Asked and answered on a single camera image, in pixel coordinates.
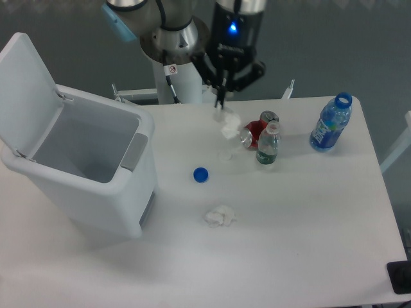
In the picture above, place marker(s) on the blue plastic drink bottle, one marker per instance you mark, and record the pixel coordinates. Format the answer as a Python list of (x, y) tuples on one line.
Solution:
[(333, 118)]

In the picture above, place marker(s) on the white trash bin lid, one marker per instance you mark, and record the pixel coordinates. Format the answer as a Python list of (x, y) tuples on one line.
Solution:
[(31, 102)]

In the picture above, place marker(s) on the small clear green-label bottle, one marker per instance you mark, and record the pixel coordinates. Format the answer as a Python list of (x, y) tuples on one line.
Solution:
[(268, 143)]

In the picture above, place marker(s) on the white trash bin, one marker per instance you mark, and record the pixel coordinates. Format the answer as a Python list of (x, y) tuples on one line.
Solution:
[(95, 162)]

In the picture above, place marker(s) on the white paper ball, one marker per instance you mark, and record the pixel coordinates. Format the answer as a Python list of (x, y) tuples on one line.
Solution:
[(229, 120)]

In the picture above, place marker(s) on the white chair part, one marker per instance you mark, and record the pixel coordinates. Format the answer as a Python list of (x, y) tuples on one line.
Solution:
[(398, 146)]

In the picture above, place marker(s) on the blue bottle cap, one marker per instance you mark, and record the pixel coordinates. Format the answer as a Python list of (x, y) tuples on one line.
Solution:
[(200, 174)]

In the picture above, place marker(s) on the white crumpled paper on table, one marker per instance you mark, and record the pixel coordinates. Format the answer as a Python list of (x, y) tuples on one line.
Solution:
[(220, 216)]

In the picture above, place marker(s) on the crushed red soda can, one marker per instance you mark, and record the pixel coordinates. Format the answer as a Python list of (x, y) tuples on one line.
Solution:
[(249, 134)]

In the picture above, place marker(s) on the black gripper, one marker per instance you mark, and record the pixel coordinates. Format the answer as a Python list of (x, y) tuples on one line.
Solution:
[(228, 62)]

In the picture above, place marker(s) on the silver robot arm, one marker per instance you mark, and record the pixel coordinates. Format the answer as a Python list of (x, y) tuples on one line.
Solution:
[(139, 18)]

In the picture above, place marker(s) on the white metal table frame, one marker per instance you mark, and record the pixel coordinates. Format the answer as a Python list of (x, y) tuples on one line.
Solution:
[(150, 96)]

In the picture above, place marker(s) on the black device at edge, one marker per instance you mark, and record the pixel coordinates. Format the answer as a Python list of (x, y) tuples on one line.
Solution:
[(399, 274)]

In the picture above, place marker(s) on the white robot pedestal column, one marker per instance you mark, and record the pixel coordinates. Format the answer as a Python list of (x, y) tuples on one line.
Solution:
[(176, 78)]

